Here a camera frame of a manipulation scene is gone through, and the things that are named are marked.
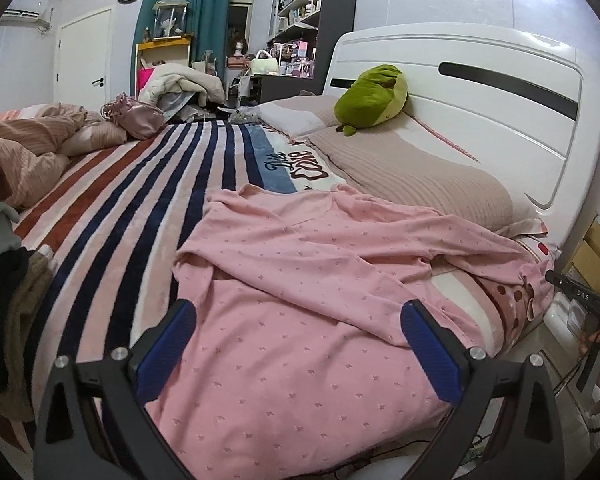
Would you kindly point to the striped plush blanket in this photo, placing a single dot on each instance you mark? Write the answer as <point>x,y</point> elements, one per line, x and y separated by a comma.
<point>115,221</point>

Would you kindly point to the white handbag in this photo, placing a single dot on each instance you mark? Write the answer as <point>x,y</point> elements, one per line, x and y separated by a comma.
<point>264,63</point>

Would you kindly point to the air conditioner unit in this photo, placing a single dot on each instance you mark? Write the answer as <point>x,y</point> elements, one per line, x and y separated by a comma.
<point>36,13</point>

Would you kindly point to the white door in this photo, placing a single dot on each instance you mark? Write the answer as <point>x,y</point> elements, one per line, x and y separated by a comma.
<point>82,61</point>

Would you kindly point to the teal curtain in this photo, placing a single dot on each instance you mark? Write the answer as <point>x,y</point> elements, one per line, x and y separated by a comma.
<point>205,19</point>

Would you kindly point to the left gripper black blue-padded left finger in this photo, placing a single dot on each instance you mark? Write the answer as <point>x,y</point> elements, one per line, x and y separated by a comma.
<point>93,422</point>

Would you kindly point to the beige ribbed pillow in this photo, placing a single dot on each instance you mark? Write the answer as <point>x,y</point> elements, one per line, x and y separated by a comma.
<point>381,163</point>

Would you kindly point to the pink crumpled quilt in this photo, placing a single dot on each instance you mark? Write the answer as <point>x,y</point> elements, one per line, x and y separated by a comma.
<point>37,144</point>

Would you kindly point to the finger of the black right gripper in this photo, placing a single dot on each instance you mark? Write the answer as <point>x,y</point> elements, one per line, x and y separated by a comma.
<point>572,289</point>

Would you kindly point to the yellow shelf cabinet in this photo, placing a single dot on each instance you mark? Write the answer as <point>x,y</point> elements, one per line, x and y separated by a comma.
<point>150,54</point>

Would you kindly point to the cream bedding pile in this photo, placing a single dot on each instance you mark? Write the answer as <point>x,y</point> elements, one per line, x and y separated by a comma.
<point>177,78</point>

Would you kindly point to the pink satin bag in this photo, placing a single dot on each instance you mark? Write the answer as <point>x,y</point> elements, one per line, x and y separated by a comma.
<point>140,120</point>

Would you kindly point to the dark bookshelf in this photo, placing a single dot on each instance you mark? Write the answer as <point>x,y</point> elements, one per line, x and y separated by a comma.
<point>303,36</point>

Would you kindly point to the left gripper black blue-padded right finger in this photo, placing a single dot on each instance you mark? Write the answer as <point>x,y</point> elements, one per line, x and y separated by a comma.
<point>504,421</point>

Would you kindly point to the white grey pillow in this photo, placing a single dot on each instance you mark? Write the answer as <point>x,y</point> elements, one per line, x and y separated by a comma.
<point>299,115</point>

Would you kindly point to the white bed headboard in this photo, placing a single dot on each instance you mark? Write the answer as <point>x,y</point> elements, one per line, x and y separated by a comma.
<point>525,106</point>

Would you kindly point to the green plush toy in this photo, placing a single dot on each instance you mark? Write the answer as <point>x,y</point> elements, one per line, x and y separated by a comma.
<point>378,95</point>

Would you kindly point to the pink patterned garment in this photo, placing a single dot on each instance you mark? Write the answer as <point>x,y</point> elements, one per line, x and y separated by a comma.
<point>298,361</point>

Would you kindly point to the dark clothes pile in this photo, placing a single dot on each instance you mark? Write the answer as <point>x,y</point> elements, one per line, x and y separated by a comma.
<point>25,277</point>

